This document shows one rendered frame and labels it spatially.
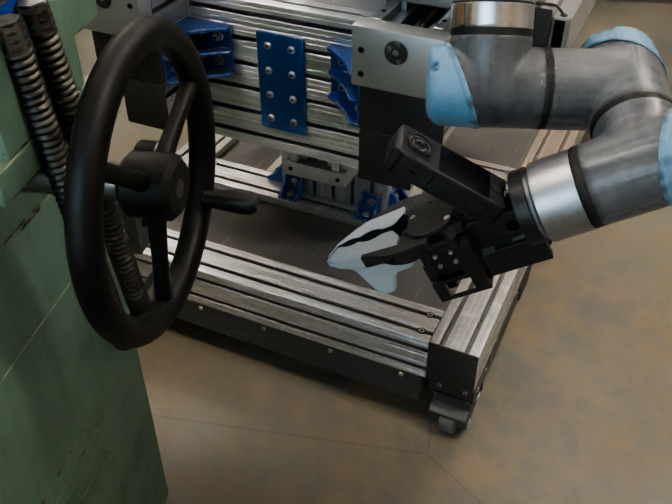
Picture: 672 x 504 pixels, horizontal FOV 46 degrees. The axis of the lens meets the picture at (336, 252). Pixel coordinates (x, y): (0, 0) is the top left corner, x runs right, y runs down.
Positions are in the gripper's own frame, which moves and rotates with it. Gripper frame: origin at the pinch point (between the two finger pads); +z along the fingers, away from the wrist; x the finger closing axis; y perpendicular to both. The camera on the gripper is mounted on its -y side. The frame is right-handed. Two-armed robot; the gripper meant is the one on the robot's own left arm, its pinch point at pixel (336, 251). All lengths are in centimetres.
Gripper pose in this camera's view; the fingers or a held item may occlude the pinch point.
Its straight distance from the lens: 79.3
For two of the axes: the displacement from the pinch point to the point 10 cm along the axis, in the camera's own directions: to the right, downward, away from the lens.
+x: 1.8, -6.1, 7.7
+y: 4.9, 7.3, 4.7
